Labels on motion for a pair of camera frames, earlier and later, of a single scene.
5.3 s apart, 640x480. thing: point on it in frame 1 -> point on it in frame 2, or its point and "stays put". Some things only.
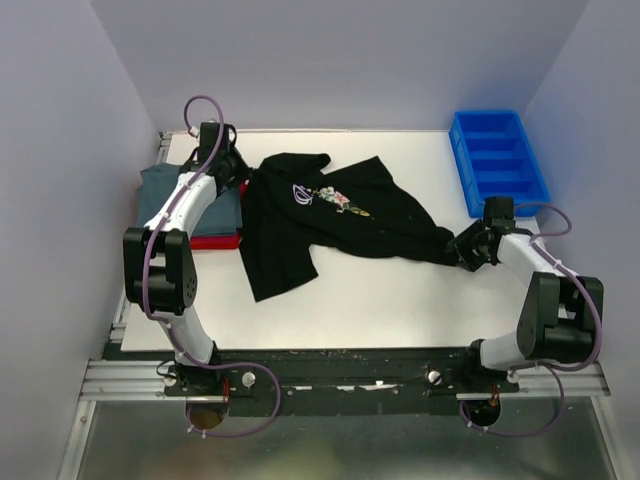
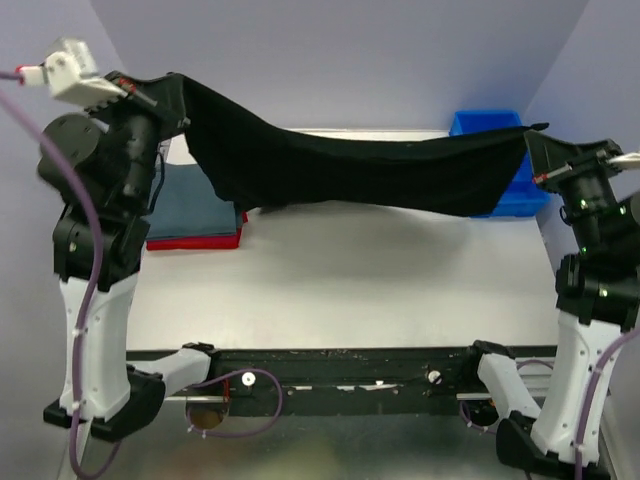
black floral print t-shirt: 292,206 -> 257,165
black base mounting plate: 331,382 stays put
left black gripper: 243,171 -> 163,96
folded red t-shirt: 223,242 stays put
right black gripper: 469,261 -> 553,160
